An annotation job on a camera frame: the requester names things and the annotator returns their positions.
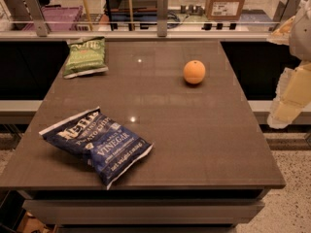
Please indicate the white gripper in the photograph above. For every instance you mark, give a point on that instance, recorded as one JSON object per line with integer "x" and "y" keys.
{"x": 301, "y": 33}

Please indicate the blue Kettle chip bag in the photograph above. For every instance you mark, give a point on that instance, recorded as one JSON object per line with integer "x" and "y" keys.
{"x": 110, "y": 148}

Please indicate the green Kettle chip bag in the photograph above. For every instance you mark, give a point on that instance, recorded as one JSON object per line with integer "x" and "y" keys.
{"x": 85, "y": 57}

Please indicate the cardboard box with label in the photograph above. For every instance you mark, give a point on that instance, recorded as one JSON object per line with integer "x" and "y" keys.
{"x": 224, "y": 9}

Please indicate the orange fruit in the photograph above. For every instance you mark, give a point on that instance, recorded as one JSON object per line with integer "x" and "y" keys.
{"x": 194, "y": 72}

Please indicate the purple plastic crate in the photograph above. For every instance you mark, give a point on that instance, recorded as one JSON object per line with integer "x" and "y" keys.
{"x": 62, "y": 18}

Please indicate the glass railing with metal posts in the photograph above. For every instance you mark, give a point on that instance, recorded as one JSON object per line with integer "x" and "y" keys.
{"x": 253, "y": 21}

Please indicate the grey table drawer front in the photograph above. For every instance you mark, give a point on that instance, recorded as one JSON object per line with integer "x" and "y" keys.
{"x": 143, "y": 212}

